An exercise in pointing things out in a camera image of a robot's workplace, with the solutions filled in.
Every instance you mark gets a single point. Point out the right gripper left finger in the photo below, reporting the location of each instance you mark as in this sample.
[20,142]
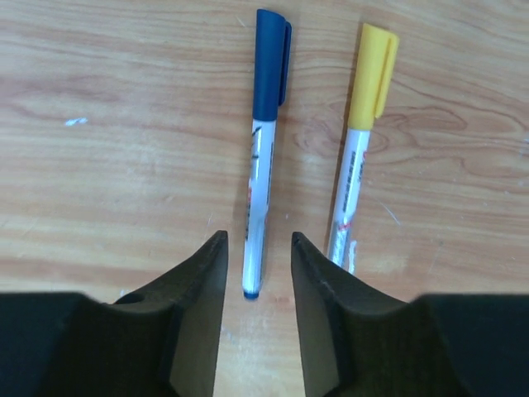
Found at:
[159,340]

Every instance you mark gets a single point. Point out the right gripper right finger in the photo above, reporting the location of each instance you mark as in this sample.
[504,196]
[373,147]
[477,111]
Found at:
[358,341]

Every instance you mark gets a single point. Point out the white pen yellow end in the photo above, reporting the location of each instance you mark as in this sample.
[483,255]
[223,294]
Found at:
[341,248]

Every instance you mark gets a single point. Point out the white marker blue tip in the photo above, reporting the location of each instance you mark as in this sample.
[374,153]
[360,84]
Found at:
[257,208]

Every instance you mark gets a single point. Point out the dark blue pen cap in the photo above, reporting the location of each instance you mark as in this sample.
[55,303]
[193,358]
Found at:
[273,37]

